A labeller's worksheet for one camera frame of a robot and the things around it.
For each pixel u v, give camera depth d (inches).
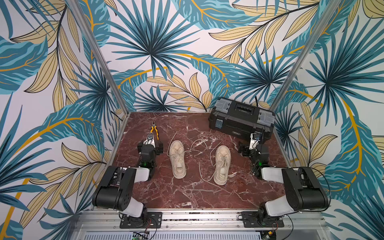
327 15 27.8
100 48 33.1
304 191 18.1
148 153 27.2
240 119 37.3
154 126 43.1
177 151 36.3
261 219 26.4
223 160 34.6
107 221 29.1
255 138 31.3
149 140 30.1
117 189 17.5
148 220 28.5
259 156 27.9
